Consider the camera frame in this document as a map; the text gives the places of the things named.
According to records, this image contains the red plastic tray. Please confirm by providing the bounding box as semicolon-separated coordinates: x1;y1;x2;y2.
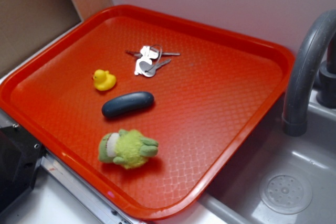
1;5;294;220

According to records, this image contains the yellow rubber duck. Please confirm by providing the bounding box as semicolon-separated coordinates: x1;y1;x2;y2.
92;69;117;91

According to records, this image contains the silver key bunch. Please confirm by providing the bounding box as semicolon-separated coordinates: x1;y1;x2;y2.
125;44;181;78

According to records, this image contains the dark blue oblong case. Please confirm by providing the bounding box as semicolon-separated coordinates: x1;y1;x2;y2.
101;91;154;118

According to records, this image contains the grey curved faucet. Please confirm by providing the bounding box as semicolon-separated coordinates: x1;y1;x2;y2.
282;9;335;136

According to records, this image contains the brown cardboard panel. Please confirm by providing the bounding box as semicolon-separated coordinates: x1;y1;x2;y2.
1;0;113;76

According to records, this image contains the green plush animal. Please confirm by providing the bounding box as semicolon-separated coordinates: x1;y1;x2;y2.
98;129;159;169

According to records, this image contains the black metal bracket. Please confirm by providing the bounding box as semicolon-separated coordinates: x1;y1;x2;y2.
1;124;45;215

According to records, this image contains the grey plastic sink basin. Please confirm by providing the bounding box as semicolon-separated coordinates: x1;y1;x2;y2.
199;91;335;223

